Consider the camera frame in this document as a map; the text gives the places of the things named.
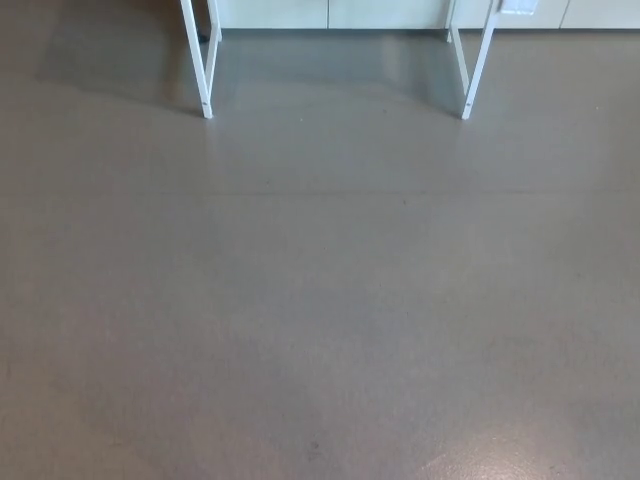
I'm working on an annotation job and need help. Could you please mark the white low cabinet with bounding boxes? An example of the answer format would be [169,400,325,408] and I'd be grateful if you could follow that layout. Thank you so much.
[209,0,640,30]

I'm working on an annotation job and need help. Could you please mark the white metal-frame table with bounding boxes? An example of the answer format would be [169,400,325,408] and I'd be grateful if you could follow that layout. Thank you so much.
[180,0,501,121]

